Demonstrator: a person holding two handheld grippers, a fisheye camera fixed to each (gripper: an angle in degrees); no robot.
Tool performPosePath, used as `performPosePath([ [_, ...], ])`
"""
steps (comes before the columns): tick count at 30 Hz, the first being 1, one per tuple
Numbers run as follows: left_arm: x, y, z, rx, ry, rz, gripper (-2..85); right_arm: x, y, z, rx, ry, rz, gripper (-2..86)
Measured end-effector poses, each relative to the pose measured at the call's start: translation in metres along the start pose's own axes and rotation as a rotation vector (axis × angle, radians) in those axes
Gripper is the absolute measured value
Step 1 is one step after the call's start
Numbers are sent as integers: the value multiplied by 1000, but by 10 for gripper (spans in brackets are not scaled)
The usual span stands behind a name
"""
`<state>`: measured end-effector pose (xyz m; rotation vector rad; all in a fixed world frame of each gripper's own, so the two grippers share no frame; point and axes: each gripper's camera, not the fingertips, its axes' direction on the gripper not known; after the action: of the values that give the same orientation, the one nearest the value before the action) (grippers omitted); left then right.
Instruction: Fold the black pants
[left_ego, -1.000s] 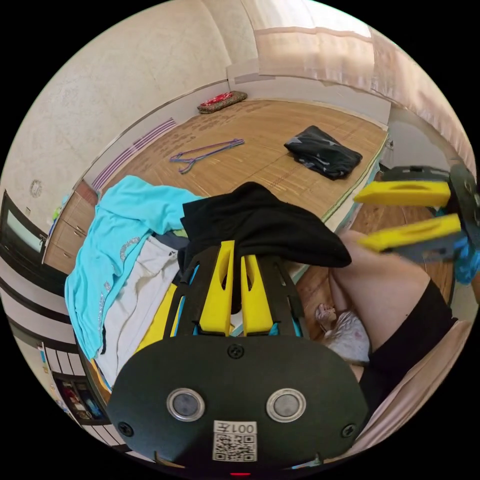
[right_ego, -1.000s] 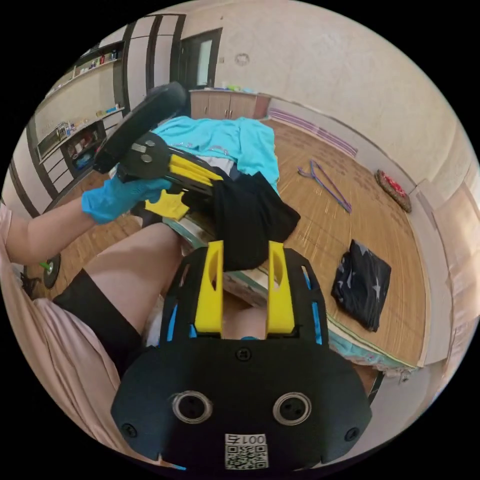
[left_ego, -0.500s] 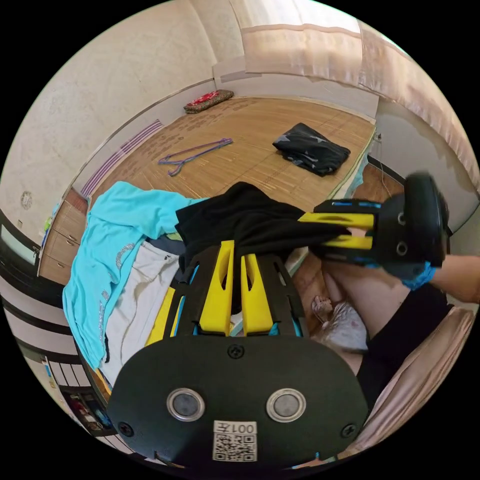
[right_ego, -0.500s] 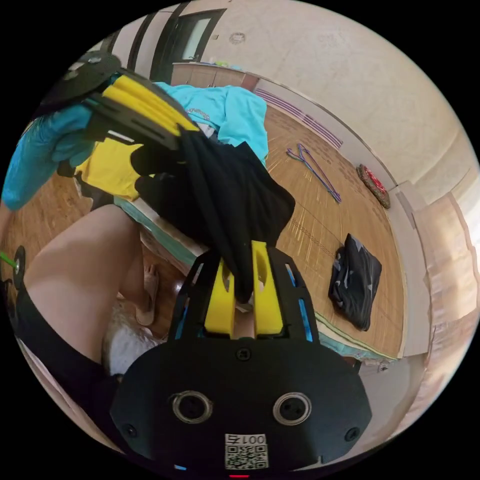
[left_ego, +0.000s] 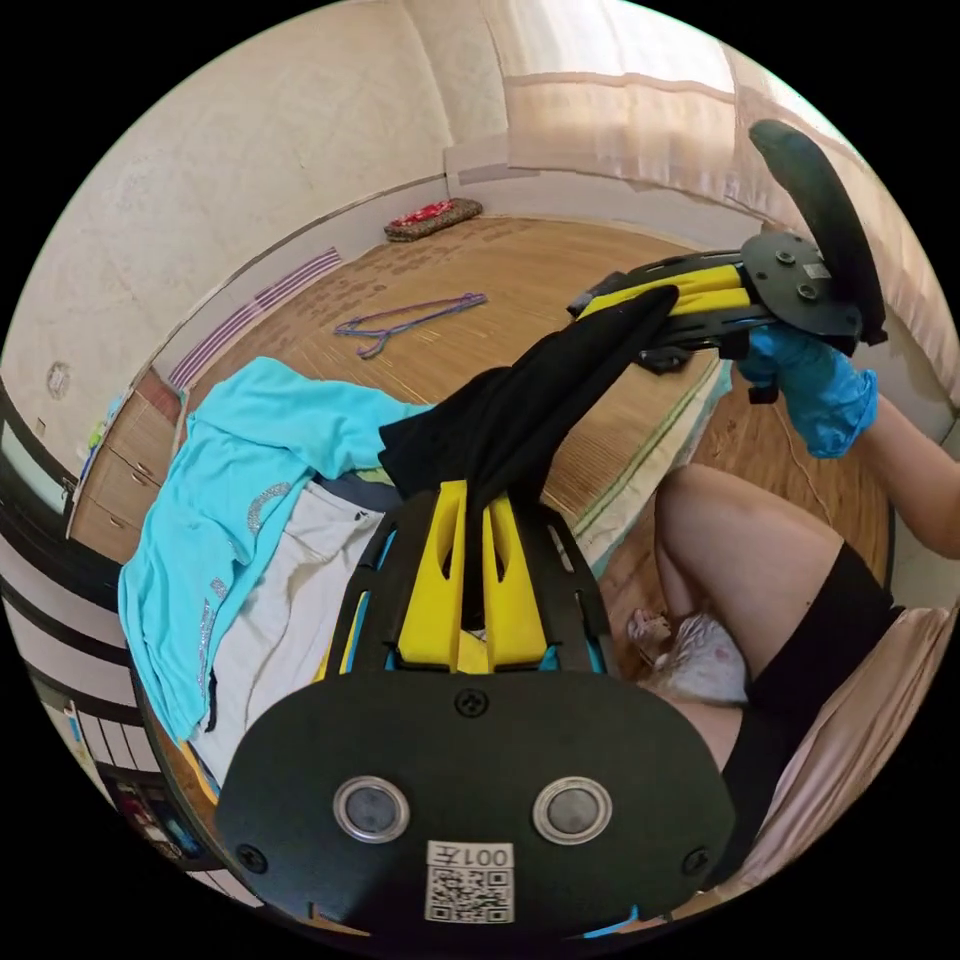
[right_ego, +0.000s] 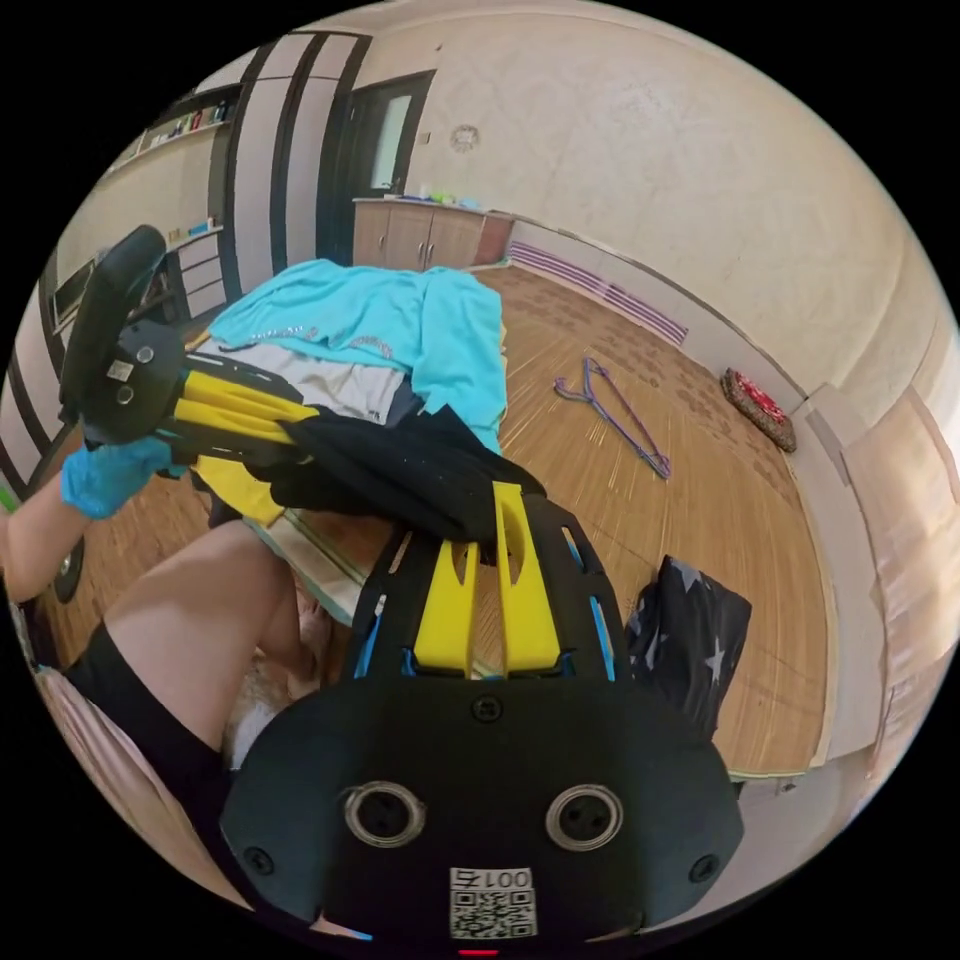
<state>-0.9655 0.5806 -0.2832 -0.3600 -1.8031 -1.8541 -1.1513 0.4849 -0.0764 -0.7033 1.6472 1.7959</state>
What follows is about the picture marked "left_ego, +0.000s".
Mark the person's body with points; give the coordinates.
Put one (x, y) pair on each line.
(750, 540)

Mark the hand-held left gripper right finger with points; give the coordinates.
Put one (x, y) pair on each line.
(525, 630)

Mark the pile of clothes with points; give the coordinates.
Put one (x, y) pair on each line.
(247, 450)

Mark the red patterned cushion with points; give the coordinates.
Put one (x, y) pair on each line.
(431, 217)

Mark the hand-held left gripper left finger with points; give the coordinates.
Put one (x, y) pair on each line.
(431, 622)

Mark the black pants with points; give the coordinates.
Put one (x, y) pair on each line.
(525, 390)

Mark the purple clothes hanger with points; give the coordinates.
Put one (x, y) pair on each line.
(409, 314)

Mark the wooden cupboard with drawers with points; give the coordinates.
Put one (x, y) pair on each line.
(127, 465)

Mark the pale sheer curtain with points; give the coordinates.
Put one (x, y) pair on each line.
(622, 97)

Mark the person's right forearm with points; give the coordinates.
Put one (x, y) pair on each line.
(904, 465)

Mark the person's right hand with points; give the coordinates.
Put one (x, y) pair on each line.
(821, 390)

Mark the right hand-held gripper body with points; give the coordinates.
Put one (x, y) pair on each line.
(806, 300)

